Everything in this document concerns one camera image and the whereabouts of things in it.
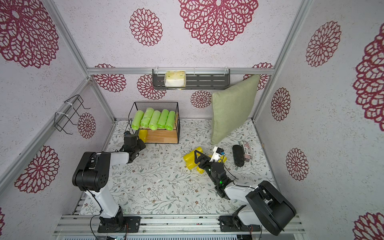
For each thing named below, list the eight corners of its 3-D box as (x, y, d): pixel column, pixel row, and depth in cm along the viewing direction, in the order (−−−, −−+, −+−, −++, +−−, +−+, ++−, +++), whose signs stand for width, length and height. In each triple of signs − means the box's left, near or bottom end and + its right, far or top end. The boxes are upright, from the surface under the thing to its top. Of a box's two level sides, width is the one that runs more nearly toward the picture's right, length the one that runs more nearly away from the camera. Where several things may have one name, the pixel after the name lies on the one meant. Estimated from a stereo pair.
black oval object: (235, 166, 96) (236, 164, 94) (231, 147, 106) (232, 145, 103) (245, 166, 96) (247, 164, 94) (241, 147, 106) (242, 145, 103)
